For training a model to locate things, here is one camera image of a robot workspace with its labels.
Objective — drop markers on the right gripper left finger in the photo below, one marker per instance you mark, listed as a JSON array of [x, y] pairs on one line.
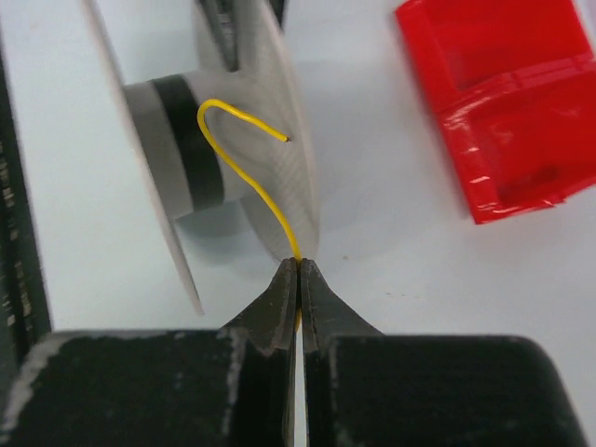
[[232, 386]]

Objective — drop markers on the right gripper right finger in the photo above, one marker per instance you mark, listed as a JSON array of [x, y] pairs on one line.
[[367, 388]]

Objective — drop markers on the white plastic spool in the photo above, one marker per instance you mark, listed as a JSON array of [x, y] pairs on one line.
[[233, 130]]

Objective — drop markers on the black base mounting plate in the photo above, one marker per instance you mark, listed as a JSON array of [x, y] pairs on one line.
[[24, 313]]

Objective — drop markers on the red two-compartment bin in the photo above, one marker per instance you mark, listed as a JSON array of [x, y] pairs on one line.
[[511, 88]]

